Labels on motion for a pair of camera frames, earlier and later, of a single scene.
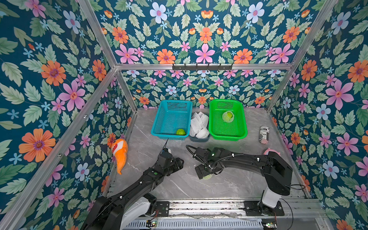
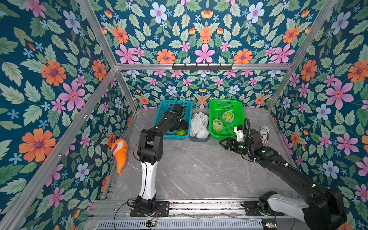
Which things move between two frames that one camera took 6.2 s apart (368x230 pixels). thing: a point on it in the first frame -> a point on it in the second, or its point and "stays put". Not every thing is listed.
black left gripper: (177, 164) -> (185, 126)
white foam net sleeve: (228, 116) stays put
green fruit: (207, 177) -> (217, 125)
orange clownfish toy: (119, 147) stays put
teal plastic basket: (172, 120) stays put
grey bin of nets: (195, 139) stays put
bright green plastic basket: (226, 120) stays put
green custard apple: (228, 116) stays put
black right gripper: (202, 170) -> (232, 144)
